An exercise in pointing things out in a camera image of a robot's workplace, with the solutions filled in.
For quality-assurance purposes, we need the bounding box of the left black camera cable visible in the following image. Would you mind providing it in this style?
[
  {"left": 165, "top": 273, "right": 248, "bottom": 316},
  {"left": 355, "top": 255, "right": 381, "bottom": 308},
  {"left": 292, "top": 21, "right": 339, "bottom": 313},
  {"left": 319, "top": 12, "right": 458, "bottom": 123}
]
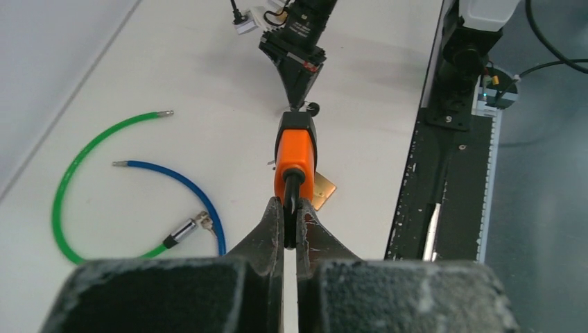
[{"left": 494, "top": 0, "right": 588, "bottom": 104}]

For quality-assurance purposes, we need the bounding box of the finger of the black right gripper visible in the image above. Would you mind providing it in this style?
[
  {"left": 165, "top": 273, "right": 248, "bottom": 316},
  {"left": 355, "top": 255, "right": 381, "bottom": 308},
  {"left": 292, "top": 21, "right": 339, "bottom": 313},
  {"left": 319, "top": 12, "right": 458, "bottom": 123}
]
[{"left": 276, "top": 58, "right": 320, "bottom": 111}]

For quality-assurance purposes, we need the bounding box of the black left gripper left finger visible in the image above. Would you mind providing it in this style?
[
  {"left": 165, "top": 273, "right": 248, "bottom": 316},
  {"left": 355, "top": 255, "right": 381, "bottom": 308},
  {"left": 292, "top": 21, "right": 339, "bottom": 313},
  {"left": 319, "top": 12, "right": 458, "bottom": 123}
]
[{"left": 41, "top": 197, "right": 284, "bottom": 332}]

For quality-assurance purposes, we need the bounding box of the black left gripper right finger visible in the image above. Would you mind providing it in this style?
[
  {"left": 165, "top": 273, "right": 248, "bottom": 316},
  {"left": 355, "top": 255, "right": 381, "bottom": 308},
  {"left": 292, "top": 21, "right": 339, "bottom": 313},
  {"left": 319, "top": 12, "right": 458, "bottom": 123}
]
[{"left": 296, "top": 199, "right": 519, "bottom": 332}]

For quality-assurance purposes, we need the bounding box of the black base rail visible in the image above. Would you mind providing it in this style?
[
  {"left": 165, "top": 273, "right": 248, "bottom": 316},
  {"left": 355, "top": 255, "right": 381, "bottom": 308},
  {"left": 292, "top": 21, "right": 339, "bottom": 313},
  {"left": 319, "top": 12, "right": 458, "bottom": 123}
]
[{"left": 384, "top": 108, "right": 494, "bottom": 261}]

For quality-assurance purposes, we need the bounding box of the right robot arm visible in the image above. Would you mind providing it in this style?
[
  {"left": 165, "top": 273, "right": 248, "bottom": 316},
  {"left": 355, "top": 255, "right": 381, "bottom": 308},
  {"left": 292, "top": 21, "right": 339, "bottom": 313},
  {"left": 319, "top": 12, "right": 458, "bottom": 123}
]
[{"left": 259, "top": 0, "right": 336, "bottom": 111}]

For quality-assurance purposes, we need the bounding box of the white slotted cable duct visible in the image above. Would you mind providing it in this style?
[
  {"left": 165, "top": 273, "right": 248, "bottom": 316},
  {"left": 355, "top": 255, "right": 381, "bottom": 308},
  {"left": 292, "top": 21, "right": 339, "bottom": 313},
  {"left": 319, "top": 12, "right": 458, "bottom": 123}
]
[{"left": 474, "top": 101, "right": 503, "bottom": 264}]

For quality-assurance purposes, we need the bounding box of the orange black key fob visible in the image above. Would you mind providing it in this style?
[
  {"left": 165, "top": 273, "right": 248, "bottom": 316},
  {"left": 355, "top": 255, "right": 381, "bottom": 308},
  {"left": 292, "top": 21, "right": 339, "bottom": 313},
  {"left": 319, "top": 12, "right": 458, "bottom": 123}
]
[{"left": 274, "top": 111, "right": 318, "bottom": 249}]

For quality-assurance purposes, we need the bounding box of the large brass padlock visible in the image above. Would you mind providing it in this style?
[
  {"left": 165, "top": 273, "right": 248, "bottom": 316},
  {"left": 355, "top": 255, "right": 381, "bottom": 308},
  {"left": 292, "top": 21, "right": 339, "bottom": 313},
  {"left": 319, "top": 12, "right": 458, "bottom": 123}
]
[{"left": 312, "top": 172, "right": 337, "bottom": 211}]

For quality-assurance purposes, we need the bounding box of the green cable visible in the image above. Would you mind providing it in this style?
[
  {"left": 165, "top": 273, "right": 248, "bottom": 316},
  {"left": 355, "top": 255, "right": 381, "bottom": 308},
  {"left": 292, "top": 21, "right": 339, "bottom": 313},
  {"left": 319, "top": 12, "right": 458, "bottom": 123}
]
[{"left": 51, "top": 110, "right": 212, "bottom": 266}]

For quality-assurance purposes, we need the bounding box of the black-headed key bunch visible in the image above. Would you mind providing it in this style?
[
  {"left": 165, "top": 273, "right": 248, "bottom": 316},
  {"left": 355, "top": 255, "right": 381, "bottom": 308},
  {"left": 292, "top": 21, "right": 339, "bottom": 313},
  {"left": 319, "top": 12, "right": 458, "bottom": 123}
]
[{"left": 305, "top": 102, "right": 320, "bottom": 117}]

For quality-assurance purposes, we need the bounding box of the blue cable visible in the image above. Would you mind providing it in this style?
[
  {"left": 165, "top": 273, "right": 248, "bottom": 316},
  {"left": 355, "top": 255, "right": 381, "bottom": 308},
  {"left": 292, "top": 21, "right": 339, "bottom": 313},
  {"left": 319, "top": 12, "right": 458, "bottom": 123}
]
[{"left": 112, "top": 160, "right": 227, "bottom": 257}]

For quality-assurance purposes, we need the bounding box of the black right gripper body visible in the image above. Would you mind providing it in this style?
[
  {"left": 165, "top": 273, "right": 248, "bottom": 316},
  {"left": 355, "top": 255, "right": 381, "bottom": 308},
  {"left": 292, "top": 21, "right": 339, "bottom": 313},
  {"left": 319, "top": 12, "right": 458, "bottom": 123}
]
[{"left": 259, "top": 32, "right": 327, "bottom": 69}]

